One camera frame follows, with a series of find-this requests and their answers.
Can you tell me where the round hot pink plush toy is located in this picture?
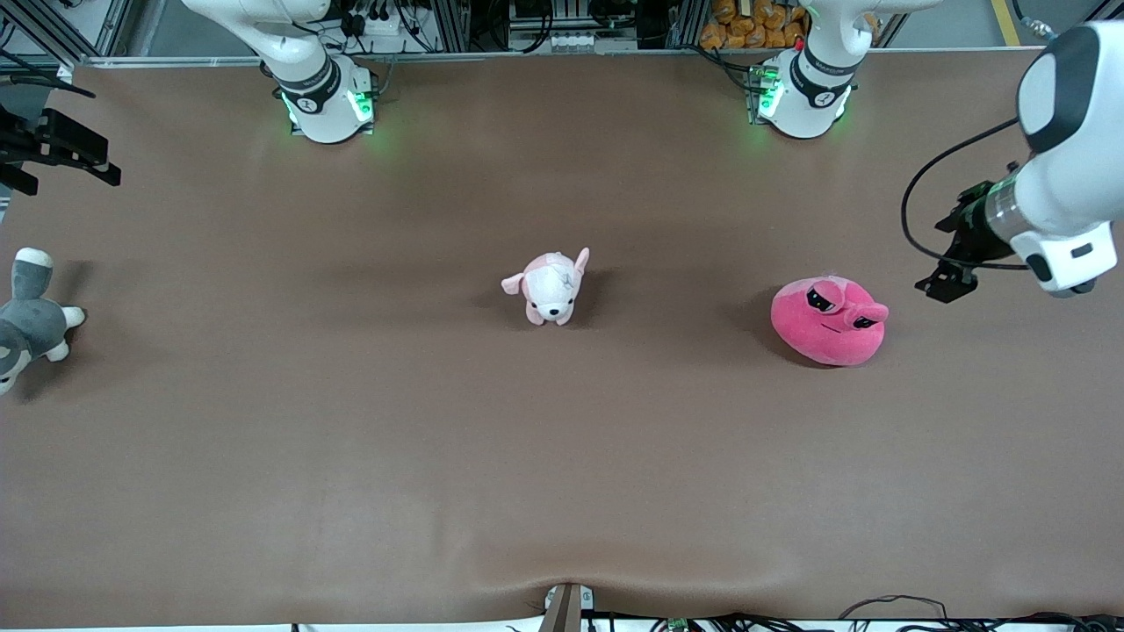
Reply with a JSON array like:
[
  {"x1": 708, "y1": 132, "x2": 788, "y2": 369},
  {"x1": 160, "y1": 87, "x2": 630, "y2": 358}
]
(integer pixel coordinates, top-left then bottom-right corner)
[{"x1": 771, "y1": 275, "x2": 890, "y2": 368}]

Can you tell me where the grey white husky plush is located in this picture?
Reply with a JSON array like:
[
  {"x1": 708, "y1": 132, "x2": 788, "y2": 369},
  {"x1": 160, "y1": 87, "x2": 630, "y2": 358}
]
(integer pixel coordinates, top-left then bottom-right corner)
[{"x1": 0, "y1": 248, "x2": 87, "y2": 395}]

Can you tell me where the bag of orange items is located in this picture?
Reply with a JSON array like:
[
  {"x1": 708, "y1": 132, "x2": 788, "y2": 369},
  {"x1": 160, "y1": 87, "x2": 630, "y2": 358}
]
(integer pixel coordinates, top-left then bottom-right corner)
[{"x1": 700, "y1": 0, "x2": 881, "y2": 51}]

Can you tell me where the pale pink white dog plush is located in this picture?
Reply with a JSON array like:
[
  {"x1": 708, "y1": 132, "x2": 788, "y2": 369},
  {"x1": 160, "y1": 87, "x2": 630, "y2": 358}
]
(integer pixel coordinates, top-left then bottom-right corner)
[{"x1": 501, "y1": 247, "x2": 591, "y2": 327}]

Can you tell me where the white power strip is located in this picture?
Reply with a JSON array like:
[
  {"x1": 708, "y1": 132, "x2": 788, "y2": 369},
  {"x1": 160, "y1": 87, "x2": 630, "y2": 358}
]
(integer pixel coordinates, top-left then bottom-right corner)
[{"x1": 511, "y1": 32, "x2": 616, "y2": 53}]

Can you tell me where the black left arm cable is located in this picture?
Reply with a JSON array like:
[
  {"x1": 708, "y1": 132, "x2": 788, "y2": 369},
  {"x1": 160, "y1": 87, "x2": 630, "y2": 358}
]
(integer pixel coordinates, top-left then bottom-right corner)
[{"x1": 900, "y1": 118, "x2": 1030, "y2": 270}]

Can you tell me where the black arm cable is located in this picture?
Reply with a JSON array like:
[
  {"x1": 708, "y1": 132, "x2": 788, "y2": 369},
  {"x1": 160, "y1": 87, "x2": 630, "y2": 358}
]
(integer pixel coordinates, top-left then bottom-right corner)
[
  {"x1": 0, "y1": 74, "x2": 98, "y2": 99},
  {"x1": 900, "y1": 118, "x2": 1030, "y2": 270}
]

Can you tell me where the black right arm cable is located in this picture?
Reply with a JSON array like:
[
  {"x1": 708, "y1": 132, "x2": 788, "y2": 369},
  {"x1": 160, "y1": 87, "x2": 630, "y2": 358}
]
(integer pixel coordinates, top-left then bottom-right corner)
[{"x1": 0, "y1": 74, "x2": 98, "y2": 99}]

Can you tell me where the black cable bundle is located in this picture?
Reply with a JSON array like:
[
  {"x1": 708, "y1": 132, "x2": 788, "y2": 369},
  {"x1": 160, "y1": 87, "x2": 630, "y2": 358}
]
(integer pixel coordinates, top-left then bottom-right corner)
[{"x1": 588, "y1": 594, "x2": 1124, "y2": 632}]

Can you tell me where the aluminium table edge rail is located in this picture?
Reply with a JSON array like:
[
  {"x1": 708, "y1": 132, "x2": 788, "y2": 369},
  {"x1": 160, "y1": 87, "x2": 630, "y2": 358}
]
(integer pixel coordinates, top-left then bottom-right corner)
[{"x1": 54, "y1": 46, "x2": 1059, "y2": 69}]

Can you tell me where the metal table edge bracket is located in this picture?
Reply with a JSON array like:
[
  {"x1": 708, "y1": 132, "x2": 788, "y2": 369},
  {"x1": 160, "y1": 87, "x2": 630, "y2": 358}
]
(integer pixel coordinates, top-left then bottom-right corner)
[{"x1": 538, "y1": 583, "x2": 595, "y2": 632}]

